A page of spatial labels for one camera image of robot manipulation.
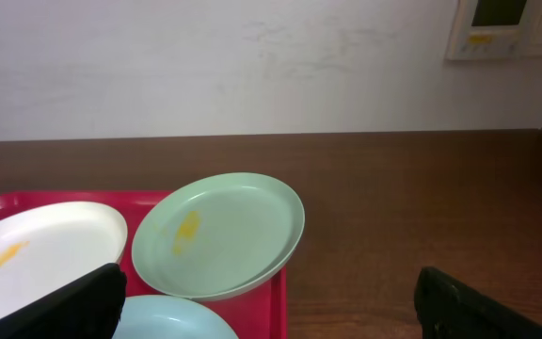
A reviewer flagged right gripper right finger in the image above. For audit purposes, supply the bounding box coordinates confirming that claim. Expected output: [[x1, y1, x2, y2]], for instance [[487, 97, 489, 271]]
[[414, 266, 542, 339]]

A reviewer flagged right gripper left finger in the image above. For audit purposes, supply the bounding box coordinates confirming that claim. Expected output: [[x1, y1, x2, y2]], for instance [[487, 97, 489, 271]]
[[0, 263, 127, 339]]

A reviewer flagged white plate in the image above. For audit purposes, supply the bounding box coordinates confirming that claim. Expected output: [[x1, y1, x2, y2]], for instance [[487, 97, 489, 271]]
[[0, 202, 128, 319]]

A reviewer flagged red plastic tray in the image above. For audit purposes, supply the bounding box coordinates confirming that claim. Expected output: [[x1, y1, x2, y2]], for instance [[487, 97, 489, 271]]
[[0, 191, 287, 339]]

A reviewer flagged light blue plate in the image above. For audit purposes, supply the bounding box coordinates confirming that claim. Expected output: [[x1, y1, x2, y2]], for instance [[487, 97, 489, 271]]
[[113, 295, 238, 339]]

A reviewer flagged mint green plate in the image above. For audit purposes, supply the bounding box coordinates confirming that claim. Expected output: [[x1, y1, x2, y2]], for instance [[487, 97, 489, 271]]
[[131, 172, 305, 301]]

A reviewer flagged white wall control panel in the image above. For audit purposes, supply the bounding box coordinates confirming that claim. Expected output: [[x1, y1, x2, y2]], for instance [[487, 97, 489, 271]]
[[445, 0, 542, 61]]

